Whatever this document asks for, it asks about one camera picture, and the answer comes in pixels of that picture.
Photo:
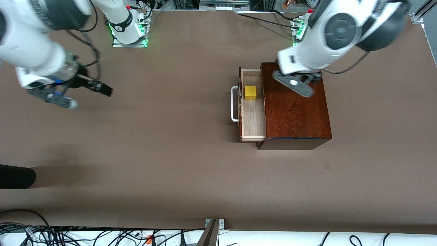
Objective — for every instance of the black rounded object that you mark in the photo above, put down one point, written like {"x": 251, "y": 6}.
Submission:
{"x": 17, "y": 176}

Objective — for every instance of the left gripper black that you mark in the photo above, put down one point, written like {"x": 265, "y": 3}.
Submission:
{"x": 313, "y": 78}

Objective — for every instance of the aluminium corner profile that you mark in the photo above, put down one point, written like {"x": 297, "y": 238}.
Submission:
{"x": 418, "y": 16}

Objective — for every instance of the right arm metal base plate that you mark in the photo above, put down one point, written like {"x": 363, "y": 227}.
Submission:
{"x": 117, "y": 43}

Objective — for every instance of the aluminium table bracket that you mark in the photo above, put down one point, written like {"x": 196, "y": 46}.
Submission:
{"x": 213, "y": 232}

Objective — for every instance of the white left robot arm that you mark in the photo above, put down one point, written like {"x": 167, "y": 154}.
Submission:
{"x": 341, "y": 30}

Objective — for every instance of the dark brown wooden cabinet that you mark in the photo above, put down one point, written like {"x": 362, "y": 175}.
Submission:
{"x": 297, "y": 109}

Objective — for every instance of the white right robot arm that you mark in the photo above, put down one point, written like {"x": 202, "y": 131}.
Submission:
{"x": 34, "y": 51}

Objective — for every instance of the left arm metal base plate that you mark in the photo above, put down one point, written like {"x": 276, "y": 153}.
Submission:
{"x": 297, "y": 34}

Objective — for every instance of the metal equipment rack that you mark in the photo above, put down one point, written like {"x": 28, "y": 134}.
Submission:
{"x": 222, "y": 4}

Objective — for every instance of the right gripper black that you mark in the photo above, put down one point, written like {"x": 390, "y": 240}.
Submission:
{"x": 83, "y": 79}

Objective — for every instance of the yellow cube block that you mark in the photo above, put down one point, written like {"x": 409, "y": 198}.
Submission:
{"x": 250, "y": 93}

